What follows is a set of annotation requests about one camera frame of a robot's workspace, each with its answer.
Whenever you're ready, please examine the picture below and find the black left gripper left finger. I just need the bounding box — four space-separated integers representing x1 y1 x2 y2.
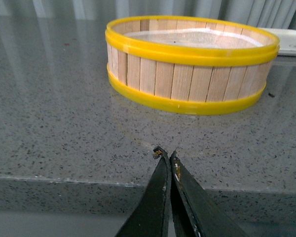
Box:
116 146 172 237

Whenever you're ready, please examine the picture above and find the yellow rimmed bamboo steamer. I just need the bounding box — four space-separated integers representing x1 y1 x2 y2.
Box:
105 16 280 115

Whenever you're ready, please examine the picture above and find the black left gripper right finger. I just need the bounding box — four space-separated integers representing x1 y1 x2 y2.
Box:
170 152 248 237

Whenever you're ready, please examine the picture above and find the white bear print tray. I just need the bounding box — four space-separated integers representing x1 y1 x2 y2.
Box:
263 28 296 56

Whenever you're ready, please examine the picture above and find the grey pleated curtain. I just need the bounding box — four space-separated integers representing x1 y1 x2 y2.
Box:
0 0 296 30

